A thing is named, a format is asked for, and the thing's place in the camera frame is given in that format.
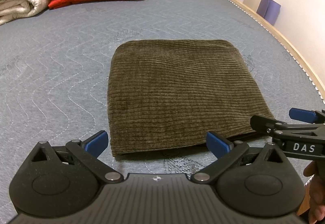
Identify wooden bed frame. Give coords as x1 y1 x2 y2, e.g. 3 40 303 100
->
226 0 325 102

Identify olive corduroy pants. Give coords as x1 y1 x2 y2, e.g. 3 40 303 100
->
107 39 276 157

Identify person's right hand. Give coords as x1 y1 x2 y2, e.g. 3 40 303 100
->
303 162 325 224

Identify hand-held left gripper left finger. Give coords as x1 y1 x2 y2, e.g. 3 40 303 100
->
28 130 125 184

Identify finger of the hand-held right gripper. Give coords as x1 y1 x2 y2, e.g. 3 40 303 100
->
250 115 318 138
289 108 325 124

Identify grey quilted mattress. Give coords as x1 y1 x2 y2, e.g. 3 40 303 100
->
0 0 325 214

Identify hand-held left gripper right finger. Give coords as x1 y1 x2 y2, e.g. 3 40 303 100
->
191 131 289 184

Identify purple yoga mat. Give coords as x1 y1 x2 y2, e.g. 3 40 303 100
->
256 0 282 26

